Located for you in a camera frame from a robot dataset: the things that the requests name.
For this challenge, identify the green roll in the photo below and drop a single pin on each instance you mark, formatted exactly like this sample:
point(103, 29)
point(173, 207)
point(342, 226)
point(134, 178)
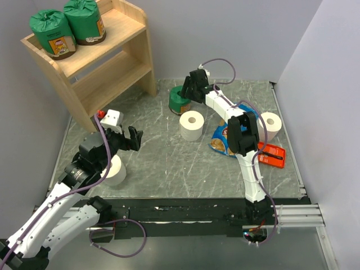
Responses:
point(52, 30)
point(85, 21)
point(177, 104)

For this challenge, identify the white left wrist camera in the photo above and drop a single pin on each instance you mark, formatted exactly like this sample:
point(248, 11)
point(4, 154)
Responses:
point(112, 120)

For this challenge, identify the wooden two-tier shelf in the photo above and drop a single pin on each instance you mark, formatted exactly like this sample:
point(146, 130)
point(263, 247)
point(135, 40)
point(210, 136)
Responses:
point(95, 75)

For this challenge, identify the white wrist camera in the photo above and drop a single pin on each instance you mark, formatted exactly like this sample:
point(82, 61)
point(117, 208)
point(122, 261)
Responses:
point(112, 120)
point(206, 70)

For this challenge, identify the orange tool package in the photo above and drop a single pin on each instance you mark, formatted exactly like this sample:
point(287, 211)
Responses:
point(273, 155)

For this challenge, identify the blue Lays chips bag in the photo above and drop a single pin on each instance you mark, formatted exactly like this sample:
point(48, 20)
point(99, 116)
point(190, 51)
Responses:
point(219, 139)

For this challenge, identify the white roll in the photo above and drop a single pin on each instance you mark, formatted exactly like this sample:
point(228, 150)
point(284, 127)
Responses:
point(273, 125)
point(117, 172)
point(191, 125)

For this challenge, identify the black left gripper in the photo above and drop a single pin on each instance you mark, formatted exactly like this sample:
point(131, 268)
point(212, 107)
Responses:
point(133, 143)

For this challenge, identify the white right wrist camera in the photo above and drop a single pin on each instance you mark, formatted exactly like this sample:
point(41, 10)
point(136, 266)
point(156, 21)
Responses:
point(206, 70)

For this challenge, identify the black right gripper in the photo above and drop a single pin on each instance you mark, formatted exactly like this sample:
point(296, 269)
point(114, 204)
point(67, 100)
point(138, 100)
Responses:
point(188, 84)

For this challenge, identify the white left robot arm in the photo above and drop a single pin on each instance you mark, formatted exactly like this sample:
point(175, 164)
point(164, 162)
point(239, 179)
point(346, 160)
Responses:
point(43, 235)

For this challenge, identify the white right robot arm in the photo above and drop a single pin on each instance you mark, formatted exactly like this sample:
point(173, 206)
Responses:
point(242, 139)

